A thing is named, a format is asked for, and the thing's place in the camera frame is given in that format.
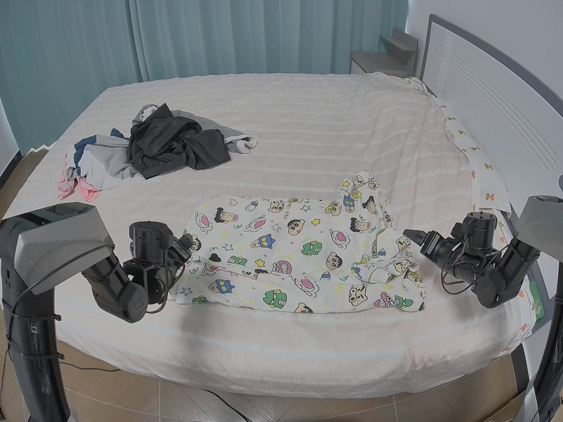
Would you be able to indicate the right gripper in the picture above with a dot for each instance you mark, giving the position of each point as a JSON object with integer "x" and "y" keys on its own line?
{"x": 442, "y": 251}

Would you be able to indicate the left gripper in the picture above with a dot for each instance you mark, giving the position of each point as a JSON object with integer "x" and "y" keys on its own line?
{"x": 169, "y": 277}

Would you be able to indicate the white printed pyjama top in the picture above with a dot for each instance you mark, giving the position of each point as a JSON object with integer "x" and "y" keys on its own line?
{"x": 286, "y": 244}

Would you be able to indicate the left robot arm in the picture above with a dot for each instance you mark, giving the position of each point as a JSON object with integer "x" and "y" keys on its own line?
{"x": 57, "y": 235}

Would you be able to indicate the pile of clothes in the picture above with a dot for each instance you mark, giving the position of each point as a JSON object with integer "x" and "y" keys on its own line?
{"x": 105, "y": 165}

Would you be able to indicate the black garment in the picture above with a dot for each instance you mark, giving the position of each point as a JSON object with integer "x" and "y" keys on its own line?
{"x": 162, "y": 147}

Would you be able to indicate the pink garment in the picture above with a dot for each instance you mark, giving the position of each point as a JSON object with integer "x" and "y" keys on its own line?
{"x": 66, "y": 188}

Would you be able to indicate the bed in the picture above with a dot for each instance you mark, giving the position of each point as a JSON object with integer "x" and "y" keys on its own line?
{"x": 308, "y": 125}

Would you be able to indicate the grey bedside table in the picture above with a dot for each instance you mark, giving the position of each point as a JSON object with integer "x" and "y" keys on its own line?
{"x": 374, "y": 59}

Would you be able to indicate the blue-green curtain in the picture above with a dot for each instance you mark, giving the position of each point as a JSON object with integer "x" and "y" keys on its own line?
{"x": 198, "y": 24}

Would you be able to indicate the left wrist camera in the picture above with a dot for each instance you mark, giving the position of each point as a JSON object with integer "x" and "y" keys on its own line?
{"x": 182, "y": 246}

